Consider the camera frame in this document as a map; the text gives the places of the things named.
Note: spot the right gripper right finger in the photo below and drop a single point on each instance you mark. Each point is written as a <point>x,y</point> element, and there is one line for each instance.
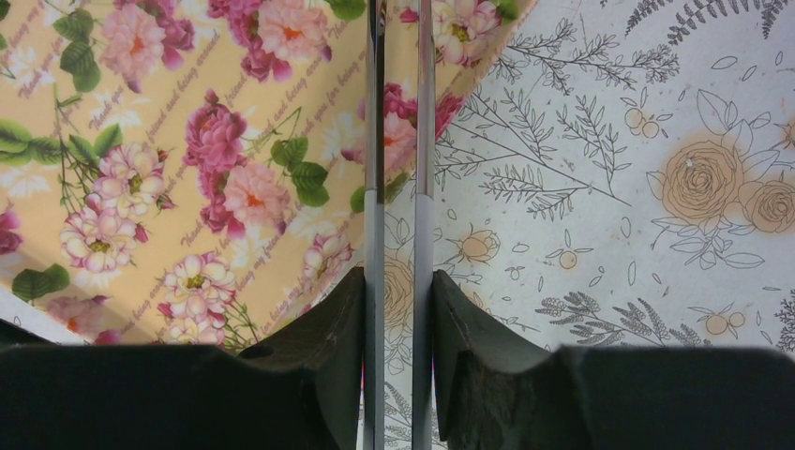
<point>494,388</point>

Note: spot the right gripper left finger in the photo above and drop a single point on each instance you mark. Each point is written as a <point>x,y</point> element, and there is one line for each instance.
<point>311,395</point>

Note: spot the metal tongs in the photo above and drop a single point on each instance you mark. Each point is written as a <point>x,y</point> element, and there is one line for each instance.
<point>374,214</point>

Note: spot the floral dessert tray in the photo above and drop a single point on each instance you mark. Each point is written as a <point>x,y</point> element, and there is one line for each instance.
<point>178,171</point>

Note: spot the floral tablecloth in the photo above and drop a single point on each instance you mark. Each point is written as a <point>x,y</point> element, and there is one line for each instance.
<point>613,181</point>

